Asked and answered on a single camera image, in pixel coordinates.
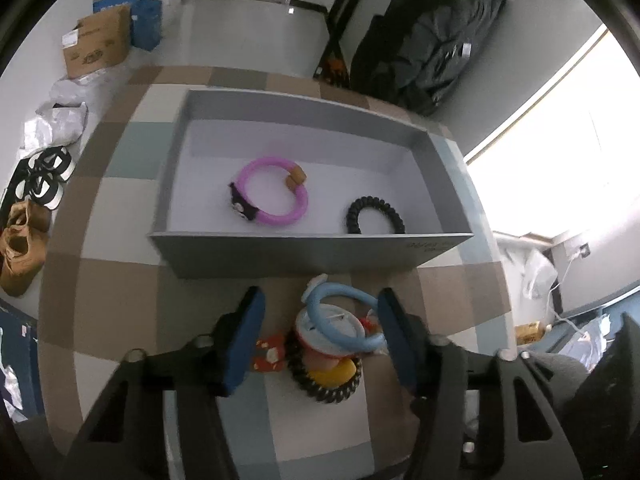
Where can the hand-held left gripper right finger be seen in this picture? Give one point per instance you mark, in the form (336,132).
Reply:
(397,340)

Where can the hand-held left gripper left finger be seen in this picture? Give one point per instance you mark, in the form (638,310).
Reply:
(242,345)

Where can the red and clear pacifier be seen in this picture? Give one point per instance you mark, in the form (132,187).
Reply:
(270,352)

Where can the red rimmed white round disc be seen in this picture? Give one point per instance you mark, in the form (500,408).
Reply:
(345,337)

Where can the yellow duck hair clip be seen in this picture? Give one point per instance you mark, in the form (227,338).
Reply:
(335,374)

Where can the grey cardboard box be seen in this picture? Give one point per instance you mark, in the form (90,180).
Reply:
(280,255)

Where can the yellow brown packet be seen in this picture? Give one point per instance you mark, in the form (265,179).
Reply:
(530,333)

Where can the white plastic bag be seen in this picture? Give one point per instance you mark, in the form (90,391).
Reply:
(535,270)

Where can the dark blue shoe box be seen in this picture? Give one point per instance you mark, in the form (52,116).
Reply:
(17,360)

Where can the brown shoes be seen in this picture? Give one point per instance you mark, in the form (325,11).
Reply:
(22,250)

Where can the window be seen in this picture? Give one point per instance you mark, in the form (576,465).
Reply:
(565,150)

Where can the black and white sandals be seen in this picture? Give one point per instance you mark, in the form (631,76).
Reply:
(45,175)

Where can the black and orange item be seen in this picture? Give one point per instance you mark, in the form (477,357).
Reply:
(334,70)

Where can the crumpled white plastic bags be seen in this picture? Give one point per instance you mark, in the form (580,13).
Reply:
(60,120)

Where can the black jacket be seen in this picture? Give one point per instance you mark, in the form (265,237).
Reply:
(430,35)

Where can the brown cardboard box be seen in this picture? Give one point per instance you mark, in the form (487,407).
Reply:
(97,42)

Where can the blue bag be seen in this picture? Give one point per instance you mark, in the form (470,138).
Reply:
(146,22)

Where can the flat blue box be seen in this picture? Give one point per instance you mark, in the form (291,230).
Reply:
(114,2)

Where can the wall socket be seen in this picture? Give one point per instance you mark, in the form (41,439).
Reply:
(582,251)

